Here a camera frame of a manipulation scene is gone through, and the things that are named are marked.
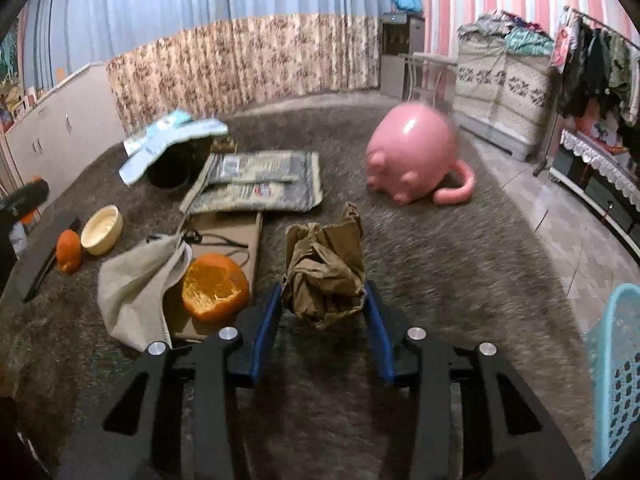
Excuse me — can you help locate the white lace cloth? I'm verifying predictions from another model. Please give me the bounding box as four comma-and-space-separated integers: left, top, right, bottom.
559, 129, 640, 196

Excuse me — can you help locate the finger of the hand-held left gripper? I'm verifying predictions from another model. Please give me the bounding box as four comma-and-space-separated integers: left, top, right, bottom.
0, 179, 51, 221
2, 212, 81, 303

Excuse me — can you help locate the grey cloth bag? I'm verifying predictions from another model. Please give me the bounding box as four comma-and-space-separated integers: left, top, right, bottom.
96, 232, 193, 353

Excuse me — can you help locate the small folding table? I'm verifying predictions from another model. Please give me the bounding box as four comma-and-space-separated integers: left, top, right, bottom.
399, 51, 458, 106

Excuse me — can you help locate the brown paper bag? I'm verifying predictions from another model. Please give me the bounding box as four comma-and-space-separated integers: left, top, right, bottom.
281, 202, 367, 330

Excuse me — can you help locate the pink pig mug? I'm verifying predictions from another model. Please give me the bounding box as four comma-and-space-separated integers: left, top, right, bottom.
365, 101, 476, 207

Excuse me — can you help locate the grey shaggy rug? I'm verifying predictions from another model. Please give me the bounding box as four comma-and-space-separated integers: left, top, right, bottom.
0, 92, 596, 480

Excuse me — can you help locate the grey water dispenser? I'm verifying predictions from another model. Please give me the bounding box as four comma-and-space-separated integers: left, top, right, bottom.
378, 12, 426, 101

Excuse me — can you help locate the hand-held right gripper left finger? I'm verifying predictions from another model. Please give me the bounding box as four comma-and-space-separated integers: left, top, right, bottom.
55, 282, 283, 480

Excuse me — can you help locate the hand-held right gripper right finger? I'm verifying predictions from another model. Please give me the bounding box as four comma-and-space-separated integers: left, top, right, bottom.
362, 280, 586, 480

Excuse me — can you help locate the small printed paper sheet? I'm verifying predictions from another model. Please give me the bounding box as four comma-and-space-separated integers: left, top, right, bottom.
207, 154, 299, 186

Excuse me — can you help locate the pile of clothes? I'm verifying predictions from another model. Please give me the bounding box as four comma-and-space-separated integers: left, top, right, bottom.
457, 10, 556, 58

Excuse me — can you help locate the small orange fruit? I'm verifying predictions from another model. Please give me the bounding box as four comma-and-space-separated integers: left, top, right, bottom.
56, 229, 83, 275

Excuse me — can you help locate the black cup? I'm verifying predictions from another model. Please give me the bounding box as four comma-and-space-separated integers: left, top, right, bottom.
146, 135, 213, 191

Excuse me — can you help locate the box under patterned cloth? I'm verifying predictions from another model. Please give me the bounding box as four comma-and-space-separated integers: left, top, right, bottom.
452, 35, 558, 161

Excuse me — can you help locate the newspaper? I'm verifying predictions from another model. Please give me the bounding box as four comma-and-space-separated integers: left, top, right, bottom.
179, 150, 323, 214

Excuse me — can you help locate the metal clothes rack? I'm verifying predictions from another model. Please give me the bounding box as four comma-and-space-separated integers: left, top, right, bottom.
532, 5, 640, 178

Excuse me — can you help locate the light blue plastic basket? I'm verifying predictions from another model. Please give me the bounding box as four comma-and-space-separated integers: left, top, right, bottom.
585, 282, 640, 476

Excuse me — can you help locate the blue and floral curtain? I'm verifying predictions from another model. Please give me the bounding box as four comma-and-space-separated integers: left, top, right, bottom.
22, 0, 396, 136

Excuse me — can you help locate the black cord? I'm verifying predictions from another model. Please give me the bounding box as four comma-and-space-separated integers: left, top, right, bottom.
182, 230, 251, 267

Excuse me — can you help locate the flat brown cardboard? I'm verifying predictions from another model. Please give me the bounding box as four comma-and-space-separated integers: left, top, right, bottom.
165, 212, 263, 343

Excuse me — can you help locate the low dark media stand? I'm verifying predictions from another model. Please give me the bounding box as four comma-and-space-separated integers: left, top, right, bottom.
547, 127, 640, 251

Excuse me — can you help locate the cream bowl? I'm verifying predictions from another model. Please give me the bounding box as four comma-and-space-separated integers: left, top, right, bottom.
80, 205, 124, 256

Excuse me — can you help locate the row of hanging clothes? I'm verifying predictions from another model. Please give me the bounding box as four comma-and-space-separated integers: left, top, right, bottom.
550, 7, 640, 136

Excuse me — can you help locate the light blue plastic packet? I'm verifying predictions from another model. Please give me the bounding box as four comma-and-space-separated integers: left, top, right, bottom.
118, 110, 229, 187

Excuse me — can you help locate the white low cabinet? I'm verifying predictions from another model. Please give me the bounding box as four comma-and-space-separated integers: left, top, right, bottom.
4, 62, 126, 191

